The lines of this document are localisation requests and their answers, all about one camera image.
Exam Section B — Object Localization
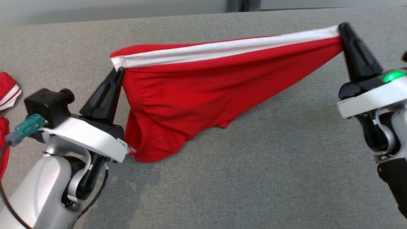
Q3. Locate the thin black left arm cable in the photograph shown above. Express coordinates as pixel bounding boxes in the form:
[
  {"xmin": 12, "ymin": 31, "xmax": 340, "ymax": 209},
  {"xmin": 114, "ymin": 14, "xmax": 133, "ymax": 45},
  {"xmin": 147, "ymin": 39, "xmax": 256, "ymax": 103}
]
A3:
[{"xmin": 75, "ymin": 164, "xmax": 109, "ymax": 220}]

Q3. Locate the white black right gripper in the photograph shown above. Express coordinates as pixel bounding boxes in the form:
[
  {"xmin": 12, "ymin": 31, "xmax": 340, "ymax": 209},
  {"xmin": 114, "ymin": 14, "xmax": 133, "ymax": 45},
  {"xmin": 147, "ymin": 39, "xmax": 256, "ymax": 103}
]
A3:
[{"xmin": 337, "ymin": 22, "xmax": 407, "ymax": 120}]

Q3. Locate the red white striped jersey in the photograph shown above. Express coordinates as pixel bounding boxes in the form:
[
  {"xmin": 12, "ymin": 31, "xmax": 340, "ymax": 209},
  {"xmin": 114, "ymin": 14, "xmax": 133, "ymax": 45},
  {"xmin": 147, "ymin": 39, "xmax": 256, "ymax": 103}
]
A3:
[{"xmin": 0, "ymin": 72, "xmax": 22, "ymax": 179}]

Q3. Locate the left camera cable teal plug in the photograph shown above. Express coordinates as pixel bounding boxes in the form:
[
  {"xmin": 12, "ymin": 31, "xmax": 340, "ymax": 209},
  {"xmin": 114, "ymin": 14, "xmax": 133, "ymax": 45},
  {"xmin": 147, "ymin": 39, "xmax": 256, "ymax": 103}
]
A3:
[{"xmin": 0, "ymin": 114, "xmax": 45, "ymax": 229}]

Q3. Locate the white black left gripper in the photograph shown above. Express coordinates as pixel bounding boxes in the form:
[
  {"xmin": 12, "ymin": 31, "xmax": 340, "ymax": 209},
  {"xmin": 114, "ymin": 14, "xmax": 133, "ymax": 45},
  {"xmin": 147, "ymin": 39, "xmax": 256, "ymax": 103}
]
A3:
[{"xmin": 41, "ymin": 68, "xmax": 128, "ymax": 164}]

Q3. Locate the red shorts white waistband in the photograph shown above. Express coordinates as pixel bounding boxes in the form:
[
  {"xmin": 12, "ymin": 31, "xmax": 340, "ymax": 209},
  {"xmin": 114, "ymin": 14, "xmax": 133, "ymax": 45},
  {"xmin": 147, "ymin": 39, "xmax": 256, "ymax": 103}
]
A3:
[{"xmin": 110, "ymin": 25, "xmax": 344, "ymax": 163}]

